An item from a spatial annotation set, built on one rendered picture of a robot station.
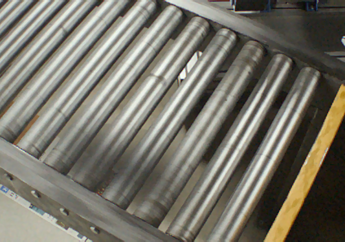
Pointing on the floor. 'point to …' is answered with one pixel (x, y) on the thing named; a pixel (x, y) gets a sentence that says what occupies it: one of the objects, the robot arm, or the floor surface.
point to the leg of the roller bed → (320, 116)
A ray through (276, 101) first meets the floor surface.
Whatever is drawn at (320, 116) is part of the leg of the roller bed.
